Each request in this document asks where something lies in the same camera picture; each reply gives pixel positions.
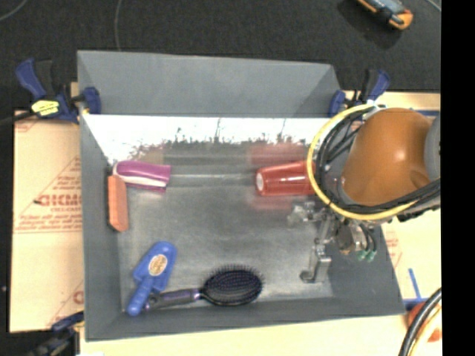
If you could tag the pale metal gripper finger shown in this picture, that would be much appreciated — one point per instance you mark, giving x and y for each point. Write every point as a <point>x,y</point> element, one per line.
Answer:
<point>317,267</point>
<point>302,213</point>

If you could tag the red plastic cup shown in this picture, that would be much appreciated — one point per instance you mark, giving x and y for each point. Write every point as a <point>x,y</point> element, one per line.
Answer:
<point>285,179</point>

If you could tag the grey metal bin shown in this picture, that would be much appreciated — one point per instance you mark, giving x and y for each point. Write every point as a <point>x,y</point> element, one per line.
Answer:
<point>222,221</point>

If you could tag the black and purple hairbrush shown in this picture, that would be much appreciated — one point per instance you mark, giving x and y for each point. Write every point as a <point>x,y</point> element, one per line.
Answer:
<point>232,287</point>

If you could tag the blue plastic toy shovel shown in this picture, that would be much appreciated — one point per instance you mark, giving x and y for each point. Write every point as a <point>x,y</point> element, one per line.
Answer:
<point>156,265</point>

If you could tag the purple and white cylinder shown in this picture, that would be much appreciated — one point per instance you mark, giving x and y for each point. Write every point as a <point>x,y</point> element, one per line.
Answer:
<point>143,174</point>

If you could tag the red-brown flat block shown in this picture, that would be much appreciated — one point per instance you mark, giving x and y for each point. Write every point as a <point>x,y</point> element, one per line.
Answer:
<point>118,202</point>

